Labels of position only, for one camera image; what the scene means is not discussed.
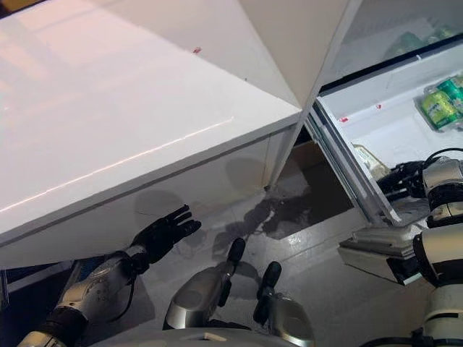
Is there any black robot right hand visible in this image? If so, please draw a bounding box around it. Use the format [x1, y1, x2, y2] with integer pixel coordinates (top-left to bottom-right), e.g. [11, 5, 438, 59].
[375, 160, 428, 198]

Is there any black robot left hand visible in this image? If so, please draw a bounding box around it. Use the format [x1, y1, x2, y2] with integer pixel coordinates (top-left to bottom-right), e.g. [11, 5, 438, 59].
[129, 204, 203, 265]

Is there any clear tea bottle white cap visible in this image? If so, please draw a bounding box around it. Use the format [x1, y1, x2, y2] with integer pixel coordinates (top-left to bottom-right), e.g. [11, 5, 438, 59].
[352, 143, 391, 180]

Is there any white fridge drawer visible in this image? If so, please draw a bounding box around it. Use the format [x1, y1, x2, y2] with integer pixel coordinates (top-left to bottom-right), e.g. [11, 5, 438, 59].
[303, 45, 463, 286]

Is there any stainless steel fridge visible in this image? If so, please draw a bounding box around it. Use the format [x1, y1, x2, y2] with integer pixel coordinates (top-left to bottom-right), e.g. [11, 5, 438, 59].
[281, 0, 463, 236]

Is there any light green soda can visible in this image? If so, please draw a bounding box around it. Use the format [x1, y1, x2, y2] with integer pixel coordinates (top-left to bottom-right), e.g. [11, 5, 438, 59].
[421, 90, 463, 129]

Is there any dark green soda can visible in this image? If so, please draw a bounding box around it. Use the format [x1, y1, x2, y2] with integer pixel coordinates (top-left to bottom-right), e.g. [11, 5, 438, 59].
[436, 77, 463, 109]

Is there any silver robot torso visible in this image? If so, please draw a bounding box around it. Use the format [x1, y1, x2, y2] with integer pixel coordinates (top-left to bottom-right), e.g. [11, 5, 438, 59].
[97, 326, 290, 347]

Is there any white counter cabinet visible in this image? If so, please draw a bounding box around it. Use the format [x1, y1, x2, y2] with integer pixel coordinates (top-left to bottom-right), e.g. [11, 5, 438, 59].
[0, 0, 303, 270]

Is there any silver robot right leg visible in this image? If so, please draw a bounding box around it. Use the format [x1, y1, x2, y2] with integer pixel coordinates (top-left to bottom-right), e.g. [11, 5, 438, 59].
[252, 260, 316, 347]

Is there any tall white cabinet panel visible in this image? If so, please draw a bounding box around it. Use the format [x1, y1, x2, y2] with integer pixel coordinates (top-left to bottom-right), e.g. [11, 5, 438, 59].
[240, 0, 362, 192]

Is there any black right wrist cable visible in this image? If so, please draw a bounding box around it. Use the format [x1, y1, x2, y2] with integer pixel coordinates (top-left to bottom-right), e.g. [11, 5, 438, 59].
[425, 146, 463, 163]

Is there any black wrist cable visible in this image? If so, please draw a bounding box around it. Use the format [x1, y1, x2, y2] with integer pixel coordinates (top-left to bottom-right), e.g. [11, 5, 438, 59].
[425, 146, 463, 163]
[104, 267, 140, 325]

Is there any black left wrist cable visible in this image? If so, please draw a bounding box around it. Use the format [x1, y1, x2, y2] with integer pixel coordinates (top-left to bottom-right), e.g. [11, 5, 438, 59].
[104, 267, 140, 325]

